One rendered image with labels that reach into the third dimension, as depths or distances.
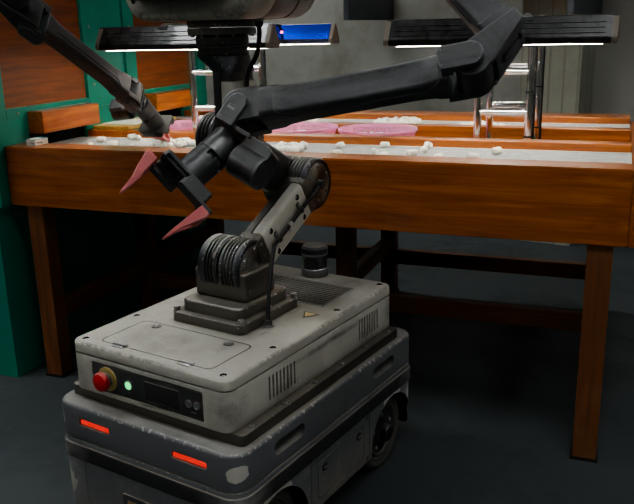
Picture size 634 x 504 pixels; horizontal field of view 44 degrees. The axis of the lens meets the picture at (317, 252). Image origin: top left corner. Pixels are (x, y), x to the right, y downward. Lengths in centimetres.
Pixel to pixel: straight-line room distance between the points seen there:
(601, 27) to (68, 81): 173
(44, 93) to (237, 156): 158
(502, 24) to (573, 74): 281
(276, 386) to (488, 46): 78
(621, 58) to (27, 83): 282
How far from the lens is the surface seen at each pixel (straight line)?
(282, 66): 511
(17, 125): 267
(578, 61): 406
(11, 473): 226
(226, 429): 152
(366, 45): 478
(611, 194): 196
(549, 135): 270
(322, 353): 173
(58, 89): 285
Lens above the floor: 109
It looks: 16 degrees down
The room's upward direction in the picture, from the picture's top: 1 degrees counter-clockwise
